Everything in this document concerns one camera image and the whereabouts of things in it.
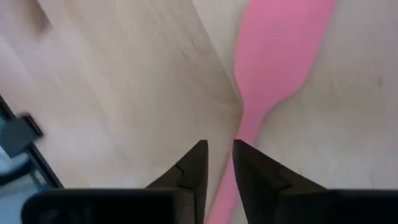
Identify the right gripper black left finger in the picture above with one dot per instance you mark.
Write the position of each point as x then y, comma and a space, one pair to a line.
194, 174

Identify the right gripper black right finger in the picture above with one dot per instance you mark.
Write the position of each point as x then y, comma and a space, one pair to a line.
261, 180

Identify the pink silicone spatula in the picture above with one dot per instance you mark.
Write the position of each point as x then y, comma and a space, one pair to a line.
273, 56

